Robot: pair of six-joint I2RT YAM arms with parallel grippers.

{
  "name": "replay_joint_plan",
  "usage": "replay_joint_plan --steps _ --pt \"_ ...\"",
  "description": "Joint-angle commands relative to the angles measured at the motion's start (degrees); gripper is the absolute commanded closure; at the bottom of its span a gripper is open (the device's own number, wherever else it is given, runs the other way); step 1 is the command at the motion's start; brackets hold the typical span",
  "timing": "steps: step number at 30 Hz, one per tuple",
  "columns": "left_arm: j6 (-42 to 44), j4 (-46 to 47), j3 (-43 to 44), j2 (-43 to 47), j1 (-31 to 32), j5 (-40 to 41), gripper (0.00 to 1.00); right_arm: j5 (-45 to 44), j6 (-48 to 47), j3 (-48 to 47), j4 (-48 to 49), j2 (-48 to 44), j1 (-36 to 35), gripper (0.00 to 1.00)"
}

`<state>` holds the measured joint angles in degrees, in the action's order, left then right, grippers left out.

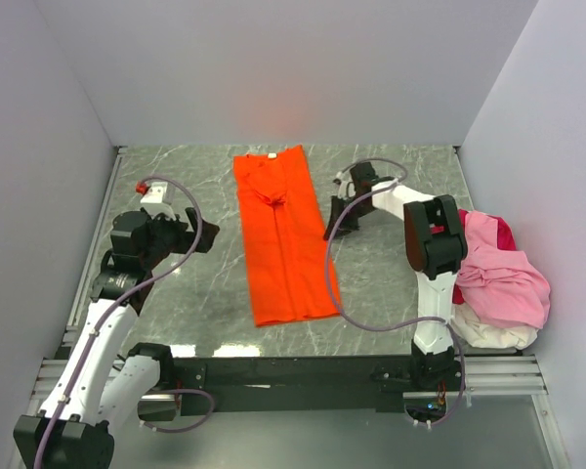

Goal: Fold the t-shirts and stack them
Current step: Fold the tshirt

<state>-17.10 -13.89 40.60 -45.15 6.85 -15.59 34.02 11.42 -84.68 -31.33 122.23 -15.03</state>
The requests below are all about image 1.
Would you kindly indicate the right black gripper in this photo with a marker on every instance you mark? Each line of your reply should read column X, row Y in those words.
column 336, row 211

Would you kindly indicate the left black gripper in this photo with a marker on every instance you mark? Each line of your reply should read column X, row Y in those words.
column 187, row 238

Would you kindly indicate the orange t shirt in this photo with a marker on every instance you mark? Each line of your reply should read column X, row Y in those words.
column 289, row 279

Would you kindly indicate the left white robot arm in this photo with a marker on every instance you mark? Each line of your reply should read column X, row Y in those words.
column 76, row 424

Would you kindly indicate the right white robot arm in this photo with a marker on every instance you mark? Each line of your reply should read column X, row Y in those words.
column 435, row 247

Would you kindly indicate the magenta t shirt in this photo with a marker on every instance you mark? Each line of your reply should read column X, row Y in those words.
column 505, row 241

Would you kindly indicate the pink t shirt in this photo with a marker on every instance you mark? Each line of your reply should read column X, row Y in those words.
column 501, row 286

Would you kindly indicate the white t shirt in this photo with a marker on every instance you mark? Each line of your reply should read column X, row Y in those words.
column 485, row 336

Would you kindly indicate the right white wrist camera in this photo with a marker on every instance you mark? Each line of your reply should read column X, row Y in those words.
column 345, row 186

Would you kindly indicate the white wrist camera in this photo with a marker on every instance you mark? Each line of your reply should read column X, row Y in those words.
column 345, row 186
column 157, row 198

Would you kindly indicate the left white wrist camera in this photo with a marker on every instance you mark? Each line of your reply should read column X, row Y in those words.
column 157, row 198

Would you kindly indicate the black base frame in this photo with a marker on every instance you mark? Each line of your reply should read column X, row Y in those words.
column 311, row 383

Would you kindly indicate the aluminium rail frame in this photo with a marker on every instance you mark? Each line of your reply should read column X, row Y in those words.
column 202, row 310

